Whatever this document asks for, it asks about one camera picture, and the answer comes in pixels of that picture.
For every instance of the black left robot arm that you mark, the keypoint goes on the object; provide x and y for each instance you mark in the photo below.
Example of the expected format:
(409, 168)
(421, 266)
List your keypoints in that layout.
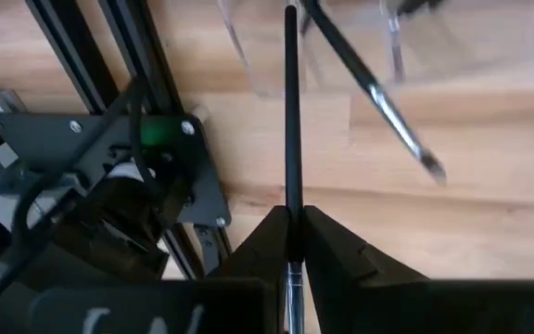
(123, 218)

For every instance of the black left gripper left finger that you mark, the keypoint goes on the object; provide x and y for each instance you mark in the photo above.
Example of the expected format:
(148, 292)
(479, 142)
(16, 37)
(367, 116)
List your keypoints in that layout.
(267, 250)

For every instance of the clear acrylic brush organizer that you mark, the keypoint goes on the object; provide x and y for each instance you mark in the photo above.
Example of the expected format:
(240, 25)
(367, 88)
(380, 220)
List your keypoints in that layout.
(248, 60)

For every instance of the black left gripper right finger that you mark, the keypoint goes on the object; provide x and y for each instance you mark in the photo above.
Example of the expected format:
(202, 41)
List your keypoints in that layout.
(336, 260)

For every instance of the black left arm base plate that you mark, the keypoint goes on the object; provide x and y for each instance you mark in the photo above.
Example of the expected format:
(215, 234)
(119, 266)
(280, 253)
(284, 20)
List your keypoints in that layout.
(35, 139)

